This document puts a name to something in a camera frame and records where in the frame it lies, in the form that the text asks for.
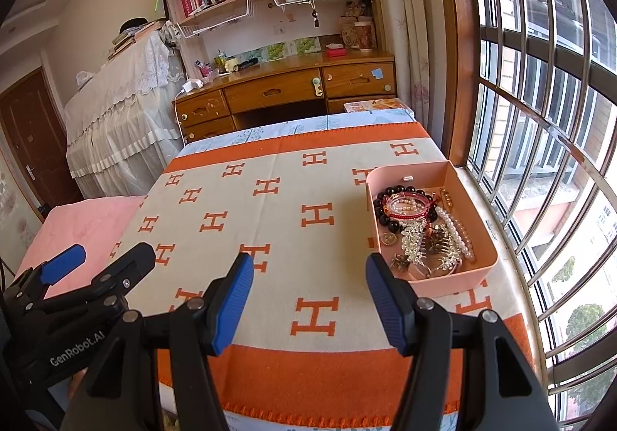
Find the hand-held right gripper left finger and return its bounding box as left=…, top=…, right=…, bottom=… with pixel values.
left=60, top=253, right=255, bottom=431

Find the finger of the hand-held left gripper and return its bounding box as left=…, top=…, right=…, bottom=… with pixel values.
left=42, top=242, right=156, bottom=316
left=5, top=244, right=88, bottom=299

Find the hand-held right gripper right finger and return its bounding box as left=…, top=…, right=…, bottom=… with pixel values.
left=365, top=254, right=560, bottom=431

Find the silver rhinestone hair comb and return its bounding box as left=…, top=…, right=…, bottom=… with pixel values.
left=399, top=219, right=464, bottom=275

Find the red string bracelet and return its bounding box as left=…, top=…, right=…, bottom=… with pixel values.
left=383, top=192, right=438, bottom=221

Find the pink jewelry box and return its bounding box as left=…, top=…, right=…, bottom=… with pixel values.
left=365, top=160, right=499, bottom=299

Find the white pearl bracelet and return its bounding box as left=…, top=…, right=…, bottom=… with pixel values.
left=435, top=205, right=476, bottom=261

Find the pink blanket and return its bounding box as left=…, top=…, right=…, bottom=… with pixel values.
left=14, top=195, right=148, bottom=297

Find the brown wooden door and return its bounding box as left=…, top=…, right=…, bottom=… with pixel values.
left=0, top=67, right=83, bottom=220

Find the orange letter-print blanket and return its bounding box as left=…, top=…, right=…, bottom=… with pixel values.
left=108, top=121, right=536, bottom=415

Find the lace-covered piano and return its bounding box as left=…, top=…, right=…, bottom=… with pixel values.
left=64, top=21, right=186, bottom=200

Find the food magazine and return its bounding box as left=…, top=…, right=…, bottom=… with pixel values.
left=343, top=98, right=403, bottom=114

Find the wooden desk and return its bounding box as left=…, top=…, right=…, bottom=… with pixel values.
left=174, top=50, right=398, bottom=145

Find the stack of old books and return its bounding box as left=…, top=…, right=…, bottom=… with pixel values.
left=108, top=21, right=165, bottom=61

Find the metal window grille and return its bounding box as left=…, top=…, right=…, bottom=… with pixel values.
left=453, top=0, right=617, bottom=427

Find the green photo strip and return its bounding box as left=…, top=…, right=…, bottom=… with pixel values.
left=260, top=37, right=321, bottom=62

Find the beige curtain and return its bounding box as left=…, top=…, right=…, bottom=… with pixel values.
left=366, top=0, right=459, bottom=162

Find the brown paper cup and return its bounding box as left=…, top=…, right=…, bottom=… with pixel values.
left=354, top=21, right=373, bottom=51

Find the brown patterned gift bag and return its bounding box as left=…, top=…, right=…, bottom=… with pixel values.
left=340, top=15, right=360, bottom=49

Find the wooden bookshelf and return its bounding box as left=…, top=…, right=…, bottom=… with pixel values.
left=154, top=0, right=386, bottom=70

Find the black bead bracelet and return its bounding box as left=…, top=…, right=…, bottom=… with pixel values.
left=373, top=187, right=437, bottom=233

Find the pinkish pearl bracelet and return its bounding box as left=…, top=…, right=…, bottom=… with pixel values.
left=388, top=197, right=425, bottom=216

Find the white cable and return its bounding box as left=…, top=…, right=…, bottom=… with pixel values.
left=174, top=91, right=187, bottom=147

